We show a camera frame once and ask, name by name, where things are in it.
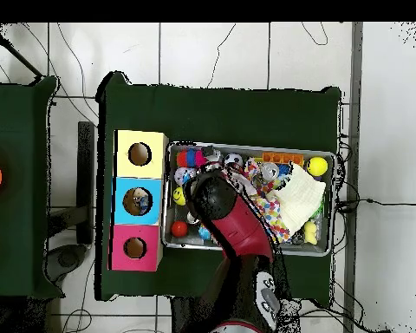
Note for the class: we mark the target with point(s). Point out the crushed silver can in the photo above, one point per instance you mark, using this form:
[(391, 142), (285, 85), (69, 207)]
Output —
[(269, 171)]

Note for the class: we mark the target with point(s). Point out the black and white soccer ball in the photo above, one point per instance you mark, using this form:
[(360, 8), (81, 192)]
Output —
[(234, 160)]

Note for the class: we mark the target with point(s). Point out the cream muslin cloth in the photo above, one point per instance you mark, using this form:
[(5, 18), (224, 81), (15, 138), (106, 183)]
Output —
[(301, 198)]

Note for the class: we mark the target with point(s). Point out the rainbow spiky toy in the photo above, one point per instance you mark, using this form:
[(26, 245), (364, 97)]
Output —
[(191, 158)]

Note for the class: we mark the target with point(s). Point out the green covered side table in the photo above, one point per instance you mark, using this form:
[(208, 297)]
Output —
[(21, 208)]

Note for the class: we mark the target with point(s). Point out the red ball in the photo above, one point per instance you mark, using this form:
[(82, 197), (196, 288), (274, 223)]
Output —
[(179, 228)]

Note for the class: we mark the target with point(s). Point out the large polka dot cloth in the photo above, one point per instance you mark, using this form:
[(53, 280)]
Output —
[(270, 208)]

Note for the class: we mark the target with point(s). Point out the white baseball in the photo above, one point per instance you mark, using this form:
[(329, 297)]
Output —
[(184, 173)]

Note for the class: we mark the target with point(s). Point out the shallow clear bin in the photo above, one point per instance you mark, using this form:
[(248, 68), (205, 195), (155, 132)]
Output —
[(331, 194)]

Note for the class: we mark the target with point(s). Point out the yellow smiley ball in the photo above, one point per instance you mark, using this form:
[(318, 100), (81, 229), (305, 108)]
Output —
[(178, 196)]

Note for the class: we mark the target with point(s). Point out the wooden box with three holes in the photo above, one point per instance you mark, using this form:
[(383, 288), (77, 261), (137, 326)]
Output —
[(125, 208)]

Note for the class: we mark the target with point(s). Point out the black flat panel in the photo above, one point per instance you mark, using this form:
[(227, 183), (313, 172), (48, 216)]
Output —
[(86, 180)]

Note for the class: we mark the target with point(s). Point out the grey floor stand base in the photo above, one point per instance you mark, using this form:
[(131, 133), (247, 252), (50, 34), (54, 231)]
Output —
[(66, 258)]

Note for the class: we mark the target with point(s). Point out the yellow rubber duck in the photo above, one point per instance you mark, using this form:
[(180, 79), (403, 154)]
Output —
[(310, 232)]

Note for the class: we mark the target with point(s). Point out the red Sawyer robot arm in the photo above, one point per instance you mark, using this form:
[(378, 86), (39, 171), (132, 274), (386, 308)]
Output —
[(239, 229)]

